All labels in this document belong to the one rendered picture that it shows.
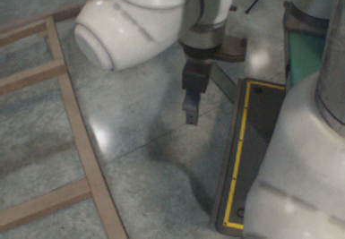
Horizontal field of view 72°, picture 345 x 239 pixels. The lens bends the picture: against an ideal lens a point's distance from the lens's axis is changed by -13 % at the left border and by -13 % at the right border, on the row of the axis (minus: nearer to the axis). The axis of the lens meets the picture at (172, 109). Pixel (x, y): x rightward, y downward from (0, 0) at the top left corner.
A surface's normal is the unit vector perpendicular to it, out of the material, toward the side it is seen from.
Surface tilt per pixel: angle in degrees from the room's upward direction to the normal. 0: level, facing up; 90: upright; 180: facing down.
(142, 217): 0
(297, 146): 62
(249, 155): 0
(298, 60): 0
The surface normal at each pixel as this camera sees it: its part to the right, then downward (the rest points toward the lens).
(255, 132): -0.04, -0.63
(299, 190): -0.82, 0.28
